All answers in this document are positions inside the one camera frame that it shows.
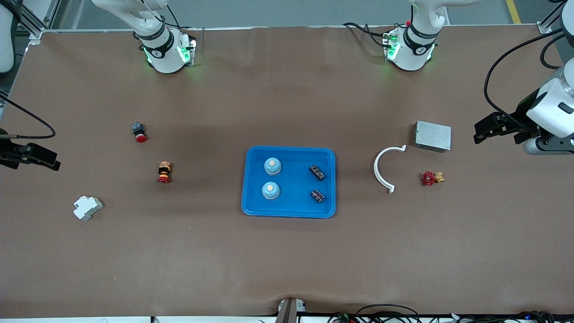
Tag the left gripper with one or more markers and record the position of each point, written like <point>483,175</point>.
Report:
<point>521,115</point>

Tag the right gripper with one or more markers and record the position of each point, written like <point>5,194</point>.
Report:
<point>10,152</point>

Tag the black electrolytic capacitor block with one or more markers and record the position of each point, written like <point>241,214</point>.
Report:
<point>317,172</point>
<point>319,195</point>

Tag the light blue call bell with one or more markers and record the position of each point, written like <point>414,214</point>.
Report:
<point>272,167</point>
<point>270,191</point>

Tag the blue plastic tray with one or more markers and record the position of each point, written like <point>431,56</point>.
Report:
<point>293,204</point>

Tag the grey metal power supply box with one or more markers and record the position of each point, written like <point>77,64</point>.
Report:
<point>432,136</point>

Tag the brown table cover mat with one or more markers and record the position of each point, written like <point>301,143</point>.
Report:
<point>287,255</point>

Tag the white DIN rail block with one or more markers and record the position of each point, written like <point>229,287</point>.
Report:
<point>88,207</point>

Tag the red push button switch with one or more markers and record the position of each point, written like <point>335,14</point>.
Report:
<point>139,130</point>

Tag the aluminium frame profile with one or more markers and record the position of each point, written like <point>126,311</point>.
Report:
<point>38,37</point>
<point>545,28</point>

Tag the red yellow emergency stop switch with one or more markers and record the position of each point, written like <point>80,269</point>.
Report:
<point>164,172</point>

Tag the white curved plastic bracket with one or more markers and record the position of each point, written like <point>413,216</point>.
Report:
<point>391,189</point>

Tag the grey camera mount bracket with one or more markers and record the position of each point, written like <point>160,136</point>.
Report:
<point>289,310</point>

